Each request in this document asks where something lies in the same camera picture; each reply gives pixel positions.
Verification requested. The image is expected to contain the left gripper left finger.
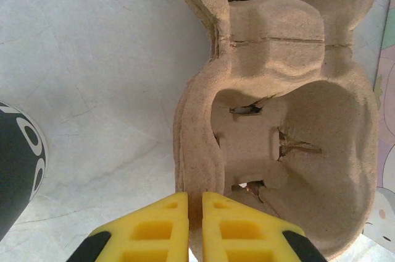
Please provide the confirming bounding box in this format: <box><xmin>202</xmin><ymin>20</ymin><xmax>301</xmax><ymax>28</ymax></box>
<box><xmin>72</xmin><ymin>192</ymin><xmax>189</xmax><ymax>262</ymax></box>

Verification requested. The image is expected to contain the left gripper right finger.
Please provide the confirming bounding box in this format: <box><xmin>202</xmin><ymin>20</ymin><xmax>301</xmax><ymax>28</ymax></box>
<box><xmin>202</xmin><ymin>192</ymin><xmax>328</xmax><ymax>262</ymax></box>

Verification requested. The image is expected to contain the paper coffee cup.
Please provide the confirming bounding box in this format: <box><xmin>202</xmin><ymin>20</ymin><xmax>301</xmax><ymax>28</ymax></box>
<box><xmin>0</xmin><ymin>101</ymin><xmax>49</xmax><ymax>229</ymax></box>

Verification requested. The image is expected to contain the cartoon animal print paper bag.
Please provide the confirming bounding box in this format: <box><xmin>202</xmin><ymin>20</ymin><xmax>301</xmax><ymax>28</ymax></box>
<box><xmin>365</xmin><ymin>0</ymin><xmax>395</xmax><ymax>246</ymax></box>

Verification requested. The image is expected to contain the single brown pulp cup carrier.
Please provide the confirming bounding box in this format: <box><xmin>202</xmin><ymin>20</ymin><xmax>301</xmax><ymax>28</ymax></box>
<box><xmin>177</xmin><ymin>0</ymin><xmax>383</xmax><ymax>262</ymax></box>

